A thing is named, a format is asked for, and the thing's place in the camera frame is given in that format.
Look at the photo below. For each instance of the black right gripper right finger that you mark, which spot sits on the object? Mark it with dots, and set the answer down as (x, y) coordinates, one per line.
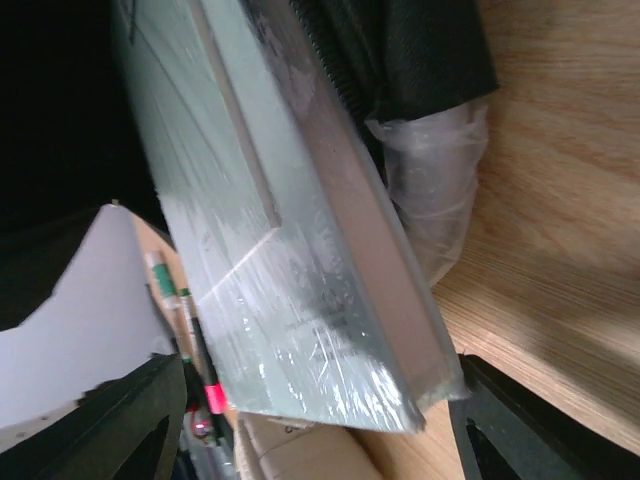
(505, 431)

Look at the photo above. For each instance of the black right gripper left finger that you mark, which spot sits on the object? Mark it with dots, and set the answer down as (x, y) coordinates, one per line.
(128, 430)

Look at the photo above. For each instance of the pale green book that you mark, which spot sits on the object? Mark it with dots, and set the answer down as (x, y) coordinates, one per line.
(312, 302)

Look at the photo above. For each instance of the black student backpack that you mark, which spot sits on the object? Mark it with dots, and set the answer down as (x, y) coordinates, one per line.
(68, 140)

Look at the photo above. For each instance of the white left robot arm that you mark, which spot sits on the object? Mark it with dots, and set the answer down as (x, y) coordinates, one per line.
(100, 324)

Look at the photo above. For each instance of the pink black highlighter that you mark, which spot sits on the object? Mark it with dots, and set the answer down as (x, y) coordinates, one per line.
(214, 392)

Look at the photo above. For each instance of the green black highlighter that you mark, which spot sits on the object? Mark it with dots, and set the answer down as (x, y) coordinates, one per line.
(163, 279)

